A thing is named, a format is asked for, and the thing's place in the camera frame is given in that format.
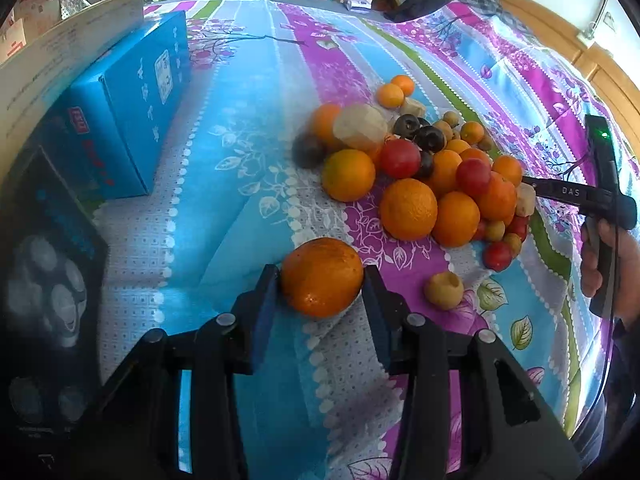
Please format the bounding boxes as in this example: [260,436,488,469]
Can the small beige sugarcane piece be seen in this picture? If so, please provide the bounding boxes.
[515,182,537,218]

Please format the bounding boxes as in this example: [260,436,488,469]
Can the stacked cardboard boxes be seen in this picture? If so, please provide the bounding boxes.
[0,0,63,61]

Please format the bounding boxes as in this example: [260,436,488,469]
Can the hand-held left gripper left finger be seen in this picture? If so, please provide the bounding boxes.
[70,264,280,480]

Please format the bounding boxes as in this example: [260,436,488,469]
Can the wooden headboard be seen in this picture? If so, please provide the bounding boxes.
[495,0,640,106]

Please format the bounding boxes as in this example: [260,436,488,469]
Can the black shaver box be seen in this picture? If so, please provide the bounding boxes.
[0,147,110,480]

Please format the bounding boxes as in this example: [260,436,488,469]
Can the person's right hand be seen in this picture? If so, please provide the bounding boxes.
[580,217,640,326]

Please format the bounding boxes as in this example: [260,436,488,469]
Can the yellow dented fruit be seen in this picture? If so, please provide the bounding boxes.
[425,271,465,311]

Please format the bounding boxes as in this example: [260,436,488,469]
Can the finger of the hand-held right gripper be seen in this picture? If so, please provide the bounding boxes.
[522,176,556,198]

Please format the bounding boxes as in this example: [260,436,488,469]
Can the long beige cardboard box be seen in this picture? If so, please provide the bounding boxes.
[0,0,146,161]

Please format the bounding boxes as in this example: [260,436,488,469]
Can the scattered red tomatoes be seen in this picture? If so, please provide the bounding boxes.
[379,138,531,273]

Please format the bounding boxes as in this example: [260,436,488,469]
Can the large white peeled chunk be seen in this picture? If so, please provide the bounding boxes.
[332,104,390,151]

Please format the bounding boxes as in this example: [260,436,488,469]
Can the person's right forearm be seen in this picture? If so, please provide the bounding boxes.
[570,317,640,461]

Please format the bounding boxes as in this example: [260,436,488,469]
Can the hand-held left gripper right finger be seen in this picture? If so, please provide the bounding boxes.
[362,265,581,480]

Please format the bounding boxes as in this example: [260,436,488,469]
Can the large orange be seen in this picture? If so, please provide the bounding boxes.
[280,237,365,318]

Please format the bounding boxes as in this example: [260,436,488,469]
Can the pile of oranges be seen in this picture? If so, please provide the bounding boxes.
[311,74,525,248]

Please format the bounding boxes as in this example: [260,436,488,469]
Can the blue cardboard box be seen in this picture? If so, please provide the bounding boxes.
[50,10,192,200]

